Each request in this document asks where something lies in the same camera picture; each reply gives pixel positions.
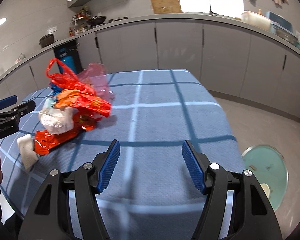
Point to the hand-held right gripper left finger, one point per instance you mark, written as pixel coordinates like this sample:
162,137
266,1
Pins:
110,165

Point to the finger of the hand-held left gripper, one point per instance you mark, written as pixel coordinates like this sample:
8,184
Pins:
6,101
22,108

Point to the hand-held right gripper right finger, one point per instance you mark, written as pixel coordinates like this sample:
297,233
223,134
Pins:
193,167

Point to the teal trash bin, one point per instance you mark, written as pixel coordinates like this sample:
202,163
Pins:
262,160

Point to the white crumpled tissue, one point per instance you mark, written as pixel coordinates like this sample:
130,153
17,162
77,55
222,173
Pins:
27,152

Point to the white plastic bag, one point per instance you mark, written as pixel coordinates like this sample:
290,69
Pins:
55,120

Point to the blue wrapper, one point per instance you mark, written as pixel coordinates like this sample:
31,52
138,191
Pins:
55,88

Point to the shiny red wrapper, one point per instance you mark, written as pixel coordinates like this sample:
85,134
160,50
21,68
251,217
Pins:
45,142

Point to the small clear jar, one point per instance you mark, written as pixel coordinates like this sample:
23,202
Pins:
20,58

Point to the red yellow snack packet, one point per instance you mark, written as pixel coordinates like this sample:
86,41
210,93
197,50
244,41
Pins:
86,122

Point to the red plastic bag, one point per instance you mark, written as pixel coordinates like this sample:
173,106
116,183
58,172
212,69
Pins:
65,80

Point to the blue checkered tablecloth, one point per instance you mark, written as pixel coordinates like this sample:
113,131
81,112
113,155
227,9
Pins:
165,120

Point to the orange snack wrapper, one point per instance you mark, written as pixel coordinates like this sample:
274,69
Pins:
95,103

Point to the blue gas cylinder under counter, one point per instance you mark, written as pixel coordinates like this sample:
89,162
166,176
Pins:
70,63

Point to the dark rice cooker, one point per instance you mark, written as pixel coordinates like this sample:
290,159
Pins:
47,41

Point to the pink translucent plastic bag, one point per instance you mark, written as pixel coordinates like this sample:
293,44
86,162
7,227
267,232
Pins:
100,80

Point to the row of seasoning bottles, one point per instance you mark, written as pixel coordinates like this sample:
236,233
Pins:
77,30

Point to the spice rack with bottles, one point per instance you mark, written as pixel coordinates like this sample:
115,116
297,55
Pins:
82,12

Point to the black wok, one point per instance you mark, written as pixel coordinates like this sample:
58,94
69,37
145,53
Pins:
96,21

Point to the grey kitchen counter cabinets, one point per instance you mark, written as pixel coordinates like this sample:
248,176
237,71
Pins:
180,47

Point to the black gas stove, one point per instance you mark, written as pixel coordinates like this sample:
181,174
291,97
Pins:
117,19

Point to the white plastic basin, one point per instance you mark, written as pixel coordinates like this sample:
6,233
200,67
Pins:
255,20

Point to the metal bowl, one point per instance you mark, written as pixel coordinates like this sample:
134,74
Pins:
286,36

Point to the dark curved faucet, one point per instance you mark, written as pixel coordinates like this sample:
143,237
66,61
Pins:
210,5

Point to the large wooden cutting board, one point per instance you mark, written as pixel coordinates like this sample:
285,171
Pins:
165,5

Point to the yellow soap bottle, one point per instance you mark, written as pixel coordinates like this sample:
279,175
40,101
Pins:
260,12

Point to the blue dish rack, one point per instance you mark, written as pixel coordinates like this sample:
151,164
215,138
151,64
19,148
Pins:
280,21

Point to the white wall socket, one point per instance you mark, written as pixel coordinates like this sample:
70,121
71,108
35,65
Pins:
52,29
299,35

